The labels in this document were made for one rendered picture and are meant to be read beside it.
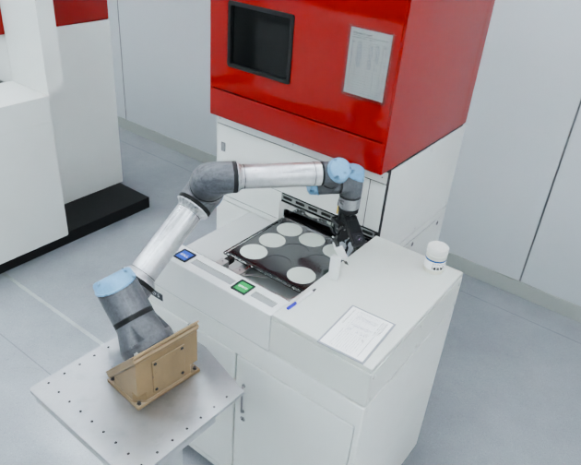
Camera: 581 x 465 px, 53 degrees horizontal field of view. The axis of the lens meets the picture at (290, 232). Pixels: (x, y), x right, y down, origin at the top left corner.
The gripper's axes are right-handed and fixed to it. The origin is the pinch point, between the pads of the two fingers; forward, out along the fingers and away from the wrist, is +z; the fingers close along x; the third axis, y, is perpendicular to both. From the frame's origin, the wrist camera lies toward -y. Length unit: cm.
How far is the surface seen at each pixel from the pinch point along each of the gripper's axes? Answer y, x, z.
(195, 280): -2, 55, -2
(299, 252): 9.6, 13.7, 1.4
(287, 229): 26.0, 12.2, 1.3
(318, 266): -0.5, 10.2, 1.4
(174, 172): 268, 10, 91
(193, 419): -48, 66, 9
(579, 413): -29, -123, 91
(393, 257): -11.2, -13.1, -5.2
